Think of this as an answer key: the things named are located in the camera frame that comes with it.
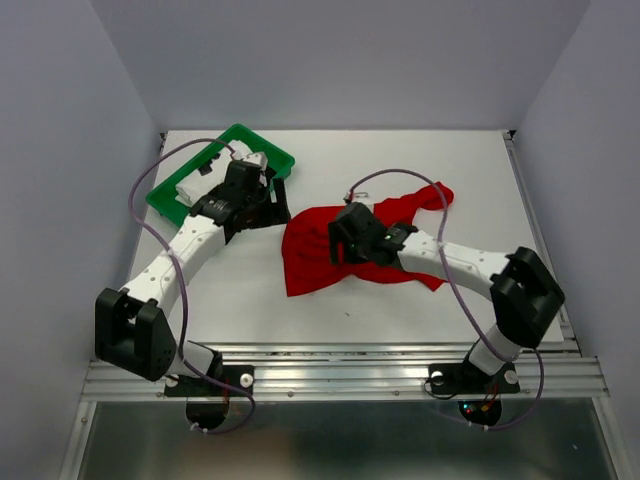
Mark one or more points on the aluminium frame rails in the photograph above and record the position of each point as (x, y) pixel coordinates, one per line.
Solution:
(339, 376)

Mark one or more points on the white rolled t shirt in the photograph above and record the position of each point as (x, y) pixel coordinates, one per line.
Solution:
(194, 186)

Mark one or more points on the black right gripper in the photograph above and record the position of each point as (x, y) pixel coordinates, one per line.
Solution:
(337, 235)

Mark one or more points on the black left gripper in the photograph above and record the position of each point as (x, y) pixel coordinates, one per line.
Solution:
(277, 212)

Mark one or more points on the green plastic tray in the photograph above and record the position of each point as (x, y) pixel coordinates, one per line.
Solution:
(174, 196)

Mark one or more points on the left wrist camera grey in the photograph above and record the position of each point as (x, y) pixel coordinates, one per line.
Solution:
(257, 158)

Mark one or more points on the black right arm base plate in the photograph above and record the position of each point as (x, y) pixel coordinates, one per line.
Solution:
(454, 379)

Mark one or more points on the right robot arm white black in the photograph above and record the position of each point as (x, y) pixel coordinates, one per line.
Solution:
(525, 296)

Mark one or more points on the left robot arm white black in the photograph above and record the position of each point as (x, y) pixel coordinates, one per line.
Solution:
(131, 327)

